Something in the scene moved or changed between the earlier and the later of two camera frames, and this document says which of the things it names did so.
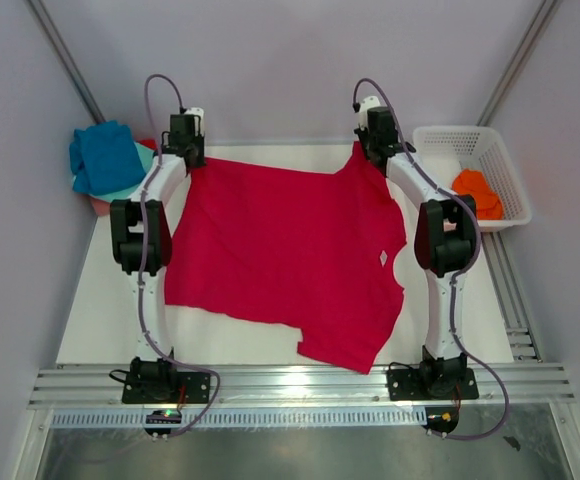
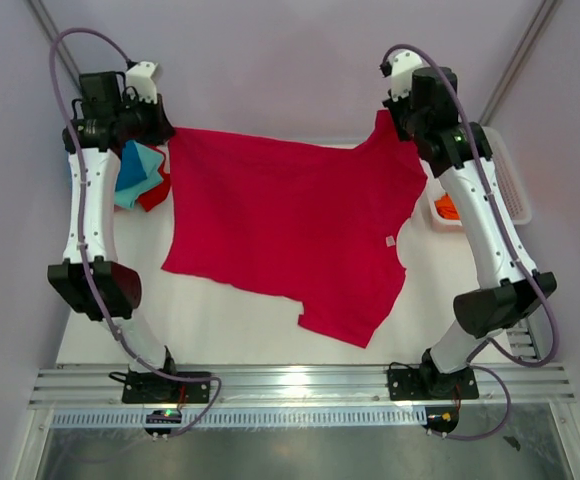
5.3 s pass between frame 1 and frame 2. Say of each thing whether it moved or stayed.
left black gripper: moved
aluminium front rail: stayed
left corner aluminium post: stayed
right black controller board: stayed
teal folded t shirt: stayed
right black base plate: stayed
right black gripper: moved
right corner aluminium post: stayed
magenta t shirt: moved
